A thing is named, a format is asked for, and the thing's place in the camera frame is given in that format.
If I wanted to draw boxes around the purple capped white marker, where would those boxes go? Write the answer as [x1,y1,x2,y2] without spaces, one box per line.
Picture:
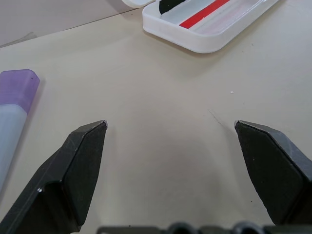
[0,69,40,195]

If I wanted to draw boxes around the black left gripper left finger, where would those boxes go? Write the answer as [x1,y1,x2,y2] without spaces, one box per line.
[0,119,108,234]

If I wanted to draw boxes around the black pen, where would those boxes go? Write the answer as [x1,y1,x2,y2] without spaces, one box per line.
[158,0,189,15]

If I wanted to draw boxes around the red pen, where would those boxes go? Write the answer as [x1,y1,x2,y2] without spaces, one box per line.
[179,0,231,29]

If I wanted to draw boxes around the white plastic pencil case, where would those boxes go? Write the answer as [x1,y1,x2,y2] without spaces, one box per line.
[121,0,278,54]

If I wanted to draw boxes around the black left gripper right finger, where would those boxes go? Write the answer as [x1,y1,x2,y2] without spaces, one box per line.
[234,119,312,226]

